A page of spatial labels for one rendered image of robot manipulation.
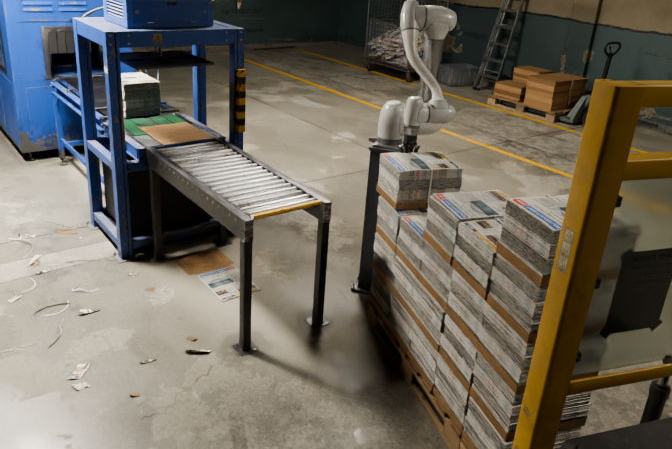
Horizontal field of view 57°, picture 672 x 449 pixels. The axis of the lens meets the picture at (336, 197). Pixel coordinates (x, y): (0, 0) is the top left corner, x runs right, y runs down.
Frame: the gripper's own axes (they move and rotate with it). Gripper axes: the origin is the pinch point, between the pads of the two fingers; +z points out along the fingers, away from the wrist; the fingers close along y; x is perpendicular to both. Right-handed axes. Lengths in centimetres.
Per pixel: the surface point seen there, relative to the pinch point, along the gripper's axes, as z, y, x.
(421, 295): 40, -19, -71
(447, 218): -7, -18, -84
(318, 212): 24, -53, -2
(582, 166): -67, -37, -180
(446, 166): -10.1, 9.9, -27.4
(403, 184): -2.3, -15.8, -30.3
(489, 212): -11, -1, -89
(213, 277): 96, -103, 61
